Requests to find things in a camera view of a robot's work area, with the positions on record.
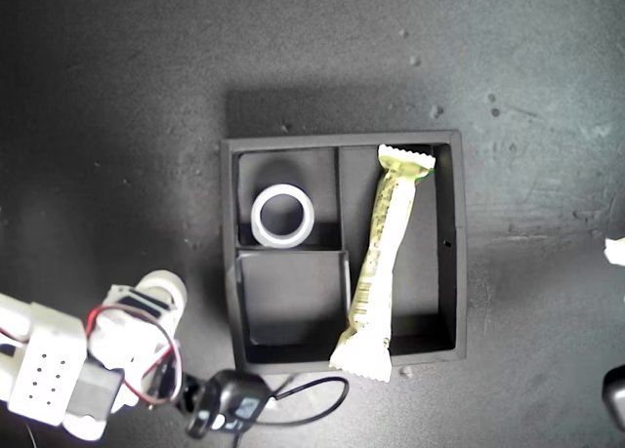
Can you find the white tape roll green core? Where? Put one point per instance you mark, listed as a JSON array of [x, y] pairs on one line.
[[163, 284]]

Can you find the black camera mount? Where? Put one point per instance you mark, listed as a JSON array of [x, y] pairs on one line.
[[195, 404]]

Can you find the wide white tape roll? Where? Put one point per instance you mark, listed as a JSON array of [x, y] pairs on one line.
[[258, 223]]

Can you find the black tray with wells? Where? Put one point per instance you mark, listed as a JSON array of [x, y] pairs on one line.
[[293, 297]]

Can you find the snack bar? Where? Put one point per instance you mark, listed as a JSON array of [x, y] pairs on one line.
[[386, 233]]

